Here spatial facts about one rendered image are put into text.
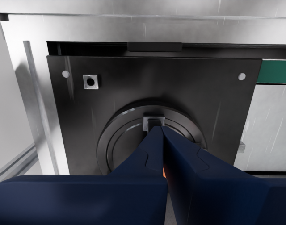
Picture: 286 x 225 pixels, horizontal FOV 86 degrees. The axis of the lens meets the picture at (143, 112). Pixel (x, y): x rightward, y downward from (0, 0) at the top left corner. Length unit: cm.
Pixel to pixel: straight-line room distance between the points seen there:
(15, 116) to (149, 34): 32
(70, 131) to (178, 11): 19
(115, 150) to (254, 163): 26
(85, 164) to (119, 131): 9
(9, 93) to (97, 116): 23
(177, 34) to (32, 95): 19
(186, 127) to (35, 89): 19
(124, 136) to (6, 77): 27
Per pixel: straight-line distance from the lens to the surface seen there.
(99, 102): 19
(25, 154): 32
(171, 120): 18
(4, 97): 40
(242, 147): 26
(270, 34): 23
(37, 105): 24
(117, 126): 18
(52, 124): 24
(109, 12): 20
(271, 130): 34
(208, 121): 21
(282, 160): 39
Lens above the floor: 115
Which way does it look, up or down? 69 degrees down
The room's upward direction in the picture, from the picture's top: 179 degrees counter-clockwise
